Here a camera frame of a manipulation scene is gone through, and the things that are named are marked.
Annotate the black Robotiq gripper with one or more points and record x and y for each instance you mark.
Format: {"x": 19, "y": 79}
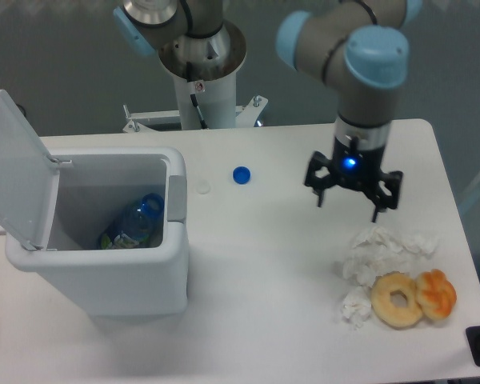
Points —
{"x": 358, "y": 170}

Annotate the white plastic trash can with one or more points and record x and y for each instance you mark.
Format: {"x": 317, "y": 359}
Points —
{"x": 95, "y": 184}

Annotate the white hinged trash can lid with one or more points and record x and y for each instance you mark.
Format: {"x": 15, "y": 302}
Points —
{"x": 29, "y": 182}

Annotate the blue bottle cap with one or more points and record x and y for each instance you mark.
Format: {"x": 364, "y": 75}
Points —
{"x": 241, "y": 175}

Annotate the white bottle cap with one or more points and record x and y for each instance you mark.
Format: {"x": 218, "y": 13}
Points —
{"x": 202, "y": 187}

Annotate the large crumpled white tissue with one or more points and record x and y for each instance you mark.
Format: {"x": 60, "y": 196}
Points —
{"x": 376, "y": 251}

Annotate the small crumpled white tissue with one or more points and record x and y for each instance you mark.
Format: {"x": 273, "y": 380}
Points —
{"x": 356, "y": 307}

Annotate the orange glazed twisted bun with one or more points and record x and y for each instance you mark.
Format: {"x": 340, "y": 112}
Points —
{"x": 435, "y": 294}

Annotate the blue plastic bottle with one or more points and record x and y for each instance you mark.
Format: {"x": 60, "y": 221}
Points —
{"x": 135, "y": 225}

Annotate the white metal base frame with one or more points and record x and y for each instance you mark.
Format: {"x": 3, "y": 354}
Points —
{"x": 249, "y": 115}

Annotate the plain ring doughnut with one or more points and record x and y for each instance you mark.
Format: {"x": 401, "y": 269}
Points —
{"x": 394, "y": 302}

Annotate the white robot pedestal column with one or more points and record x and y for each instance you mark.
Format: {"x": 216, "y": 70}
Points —
{"x": 204, "y": 74}

